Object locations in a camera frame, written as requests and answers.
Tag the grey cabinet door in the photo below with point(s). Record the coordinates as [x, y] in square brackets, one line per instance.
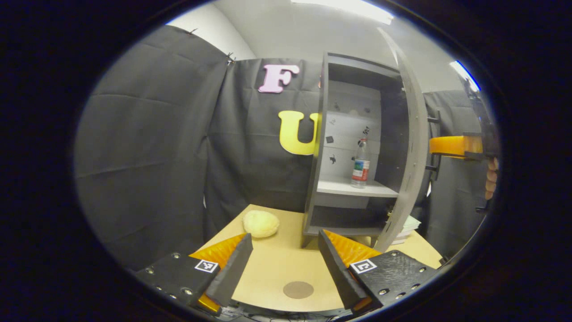
[413, 134]

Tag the dark grey cabinet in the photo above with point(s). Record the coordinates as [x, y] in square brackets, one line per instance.
[313, 188]

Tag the clear plastic bottle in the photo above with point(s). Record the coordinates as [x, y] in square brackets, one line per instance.
[360, 167]

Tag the black backdrop cloth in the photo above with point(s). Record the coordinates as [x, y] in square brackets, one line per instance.
[147, 156]

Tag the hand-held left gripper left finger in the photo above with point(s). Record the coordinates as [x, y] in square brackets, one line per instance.
[232, 273]

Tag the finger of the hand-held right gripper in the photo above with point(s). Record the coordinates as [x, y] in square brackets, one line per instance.
[453, 146]

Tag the round brown coaster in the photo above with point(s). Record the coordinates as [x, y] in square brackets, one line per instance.
[298, 290]

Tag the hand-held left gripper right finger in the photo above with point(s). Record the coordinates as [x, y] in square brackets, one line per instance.
[339, 273]

